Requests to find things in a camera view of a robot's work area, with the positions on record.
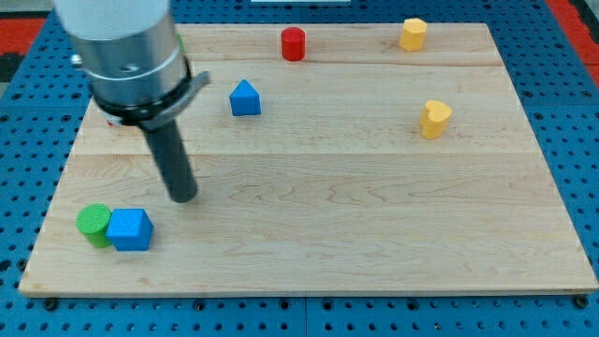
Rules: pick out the blue triangular prism block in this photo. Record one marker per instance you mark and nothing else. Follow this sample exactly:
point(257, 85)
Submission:
point(245, 100)

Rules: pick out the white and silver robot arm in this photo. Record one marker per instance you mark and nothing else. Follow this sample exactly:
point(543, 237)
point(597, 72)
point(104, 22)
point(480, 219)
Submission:
point(133, 57)

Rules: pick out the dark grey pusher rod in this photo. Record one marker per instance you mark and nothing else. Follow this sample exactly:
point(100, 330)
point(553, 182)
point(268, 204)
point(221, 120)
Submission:
point(171, 159)

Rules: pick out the green cylinder block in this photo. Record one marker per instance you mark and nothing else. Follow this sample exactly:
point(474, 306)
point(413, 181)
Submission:
point(92, 222)

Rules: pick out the yellow hexagon block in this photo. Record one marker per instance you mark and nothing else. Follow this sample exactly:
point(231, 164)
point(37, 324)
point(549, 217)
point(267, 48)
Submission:
point(413, 34)

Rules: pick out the red cylinder block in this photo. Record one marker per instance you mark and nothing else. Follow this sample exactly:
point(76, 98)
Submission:
point(293, 44)

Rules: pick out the light wooden board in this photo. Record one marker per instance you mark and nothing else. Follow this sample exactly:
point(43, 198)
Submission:
point(330, 190)

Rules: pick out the green block behind arm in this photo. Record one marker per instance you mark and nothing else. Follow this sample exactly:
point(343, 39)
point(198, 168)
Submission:
point(182, 47)

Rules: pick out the blue cube block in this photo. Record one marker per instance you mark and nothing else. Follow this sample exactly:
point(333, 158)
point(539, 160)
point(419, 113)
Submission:
point(130, 230)

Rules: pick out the yellow heart block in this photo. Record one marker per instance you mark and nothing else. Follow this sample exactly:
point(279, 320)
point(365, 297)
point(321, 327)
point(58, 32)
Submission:
point(434, 118)

